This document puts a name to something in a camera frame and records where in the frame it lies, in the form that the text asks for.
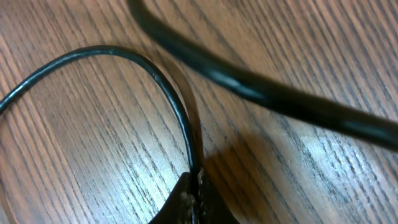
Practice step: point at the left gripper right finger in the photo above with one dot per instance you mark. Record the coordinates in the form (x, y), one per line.
(212, 207)

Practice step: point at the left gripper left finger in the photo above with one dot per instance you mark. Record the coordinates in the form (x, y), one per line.
(178, 208)

